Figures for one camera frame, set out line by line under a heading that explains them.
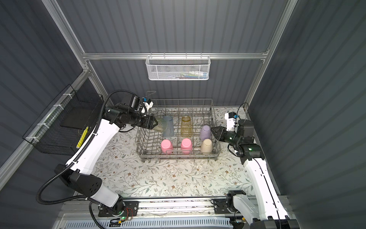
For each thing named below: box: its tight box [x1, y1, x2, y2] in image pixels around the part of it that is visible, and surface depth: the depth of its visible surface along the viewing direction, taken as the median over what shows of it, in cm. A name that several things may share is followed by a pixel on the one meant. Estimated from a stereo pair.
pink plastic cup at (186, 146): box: [180, 137, 193, 155], surface depth 85 cm
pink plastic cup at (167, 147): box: [161, 139, 174, 155], surface depth 84 cm
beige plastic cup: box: [200, 138, 214, 154], surface depth 85 cm
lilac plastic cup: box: [199, 124, 212, 141], surface depth 91 cm
